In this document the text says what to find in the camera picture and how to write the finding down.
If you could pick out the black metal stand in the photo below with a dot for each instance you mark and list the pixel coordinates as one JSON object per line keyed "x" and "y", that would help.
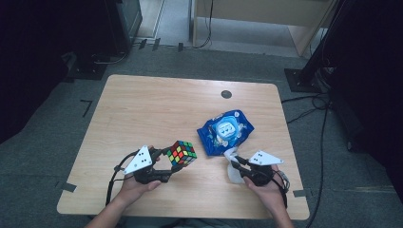
{"x": 301, "y": 79}

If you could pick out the black stand base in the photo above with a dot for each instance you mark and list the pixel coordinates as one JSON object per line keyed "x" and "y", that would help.
{"x": 87, "y": 71}

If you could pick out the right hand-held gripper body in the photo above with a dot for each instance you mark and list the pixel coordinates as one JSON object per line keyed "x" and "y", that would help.
{"x": 259, "y": 172}

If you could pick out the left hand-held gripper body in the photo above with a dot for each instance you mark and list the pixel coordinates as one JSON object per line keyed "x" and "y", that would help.
{"x": 139, "y": 163}

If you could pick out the black corner tape mark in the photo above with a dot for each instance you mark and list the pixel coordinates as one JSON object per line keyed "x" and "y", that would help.
{"x": 88, "y": 102}

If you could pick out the dark round table grommet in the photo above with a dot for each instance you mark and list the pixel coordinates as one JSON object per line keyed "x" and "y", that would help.
{"x": 226, "y": 94}

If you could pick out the person's right hand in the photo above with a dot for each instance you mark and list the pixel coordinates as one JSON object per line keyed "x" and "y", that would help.
{"x": 269, "y": 196}

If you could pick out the blue wet wipes packet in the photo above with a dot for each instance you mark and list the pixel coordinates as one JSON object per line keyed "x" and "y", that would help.
{"x": 218, "y": 141}

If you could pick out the black cabinet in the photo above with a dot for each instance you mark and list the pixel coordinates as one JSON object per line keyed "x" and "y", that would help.
{"x": 125, "y": 25}

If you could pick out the black tape strip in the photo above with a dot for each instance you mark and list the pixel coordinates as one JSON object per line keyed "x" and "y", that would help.
{"x": 68, "y": 186}
{"x": 299, "y": 193}

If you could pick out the multicoloured puzzle cube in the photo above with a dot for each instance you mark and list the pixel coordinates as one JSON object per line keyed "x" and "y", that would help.
{"x": 181, "y": 153}

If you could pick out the white wet wipe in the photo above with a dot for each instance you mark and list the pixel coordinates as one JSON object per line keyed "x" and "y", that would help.
{"x": 234, "y": 177}

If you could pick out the short black floor tape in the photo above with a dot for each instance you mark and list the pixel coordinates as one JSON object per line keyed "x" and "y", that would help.
{"x": 156, "y": 44}
{"x": 142, "y": 44}
{"x": 180, "y": 47}

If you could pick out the dark curtain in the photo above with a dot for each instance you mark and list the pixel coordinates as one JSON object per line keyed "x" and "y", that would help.
{"x": 31, "y": 63}
{"x": 374, "y": 95}

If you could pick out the person's left hand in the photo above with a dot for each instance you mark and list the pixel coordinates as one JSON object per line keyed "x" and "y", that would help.
{"x": 133, "y": 193}

